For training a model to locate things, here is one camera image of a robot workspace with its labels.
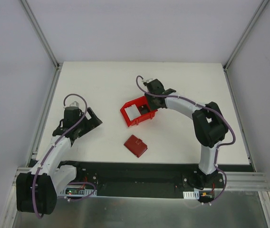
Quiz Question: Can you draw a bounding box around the white cable duct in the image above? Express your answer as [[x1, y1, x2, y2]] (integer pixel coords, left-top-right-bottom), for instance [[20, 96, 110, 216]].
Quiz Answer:
[[60, 188, 97, 198], [183, 191, 200, 200]]

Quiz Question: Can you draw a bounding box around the left aluminium frame post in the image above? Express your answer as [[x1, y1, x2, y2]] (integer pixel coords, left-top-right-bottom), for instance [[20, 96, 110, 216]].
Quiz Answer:
[[19, 0, 60, 69]]

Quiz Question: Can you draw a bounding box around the red leather card holder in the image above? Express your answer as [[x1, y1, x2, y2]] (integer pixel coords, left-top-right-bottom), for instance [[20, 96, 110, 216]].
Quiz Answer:
[[124, 134, 148, 158]]

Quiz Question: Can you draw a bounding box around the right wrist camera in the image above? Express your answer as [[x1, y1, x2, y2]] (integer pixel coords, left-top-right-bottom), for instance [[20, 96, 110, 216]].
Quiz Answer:
[[142, 78, 154, 85]]

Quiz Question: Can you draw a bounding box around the red plastic bin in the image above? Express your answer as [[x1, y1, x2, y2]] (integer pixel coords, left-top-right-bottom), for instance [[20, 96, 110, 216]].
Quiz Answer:
[[120, 96, 157, 127]]

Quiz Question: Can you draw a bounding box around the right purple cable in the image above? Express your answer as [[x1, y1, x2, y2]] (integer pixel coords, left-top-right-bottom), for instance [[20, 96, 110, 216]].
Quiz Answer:
[[136, 75, 236, 171]]

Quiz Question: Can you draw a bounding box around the white card stack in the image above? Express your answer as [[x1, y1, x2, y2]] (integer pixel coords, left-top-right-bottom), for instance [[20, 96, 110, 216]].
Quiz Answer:
[[125, 105, 141, 121]]

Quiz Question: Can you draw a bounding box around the left white cable duct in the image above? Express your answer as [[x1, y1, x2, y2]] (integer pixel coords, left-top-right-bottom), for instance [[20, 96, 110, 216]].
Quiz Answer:
[[60, 188, 97, 198]]

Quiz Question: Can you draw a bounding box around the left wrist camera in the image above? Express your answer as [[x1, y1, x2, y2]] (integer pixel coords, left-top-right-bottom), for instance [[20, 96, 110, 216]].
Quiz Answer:
[[69, 101, 79, 108]]

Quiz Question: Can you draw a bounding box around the right white cable duct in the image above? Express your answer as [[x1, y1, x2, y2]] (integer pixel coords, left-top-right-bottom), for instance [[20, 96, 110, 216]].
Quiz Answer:
[[183, 191, 200, 200]]

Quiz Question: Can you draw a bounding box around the aluminium frame post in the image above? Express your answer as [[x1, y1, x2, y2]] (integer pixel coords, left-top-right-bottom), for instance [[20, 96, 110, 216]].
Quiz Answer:
[[223, 0, 270, 72], [19, 0, 60, 69]]

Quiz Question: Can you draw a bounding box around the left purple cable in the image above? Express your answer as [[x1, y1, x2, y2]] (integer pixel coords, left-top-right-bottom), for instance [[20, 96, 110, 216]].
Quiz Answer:
[[32, 94, 89, 219]]

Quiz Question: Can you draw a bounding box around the right aluminium frame post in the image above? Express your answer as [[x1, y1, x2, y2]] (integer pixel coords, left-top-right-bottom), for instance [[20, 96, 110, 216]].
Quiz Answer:
[[223, 0, 270, 72]]

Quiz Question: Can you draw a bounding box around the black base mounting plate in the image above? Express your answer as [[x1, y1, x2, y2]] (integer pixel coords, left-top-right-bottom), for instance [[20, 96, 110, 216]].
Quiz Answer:
[[60, 161, 224, 199]]

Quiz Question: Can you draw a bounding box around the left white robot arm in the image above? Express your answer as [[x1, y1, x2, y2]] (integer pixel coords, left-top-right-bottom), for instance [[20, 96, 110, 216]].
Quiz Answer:
[[16, 106, 102, 216]]

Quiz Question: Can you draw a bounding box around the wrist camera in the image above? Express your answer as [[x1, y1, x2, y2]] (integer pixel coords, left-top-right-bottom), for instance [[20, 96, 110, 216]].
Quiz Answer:
[[69, 101, 79, 108], [142, 78, 154, 85]]

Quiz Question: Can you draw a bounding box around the purple cable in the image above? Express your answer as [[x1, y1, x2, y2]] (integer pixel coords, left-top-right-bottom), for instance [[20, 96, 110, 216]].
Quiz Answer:
[[32, 94, 89, 219], [136, 75, 236, 171]]

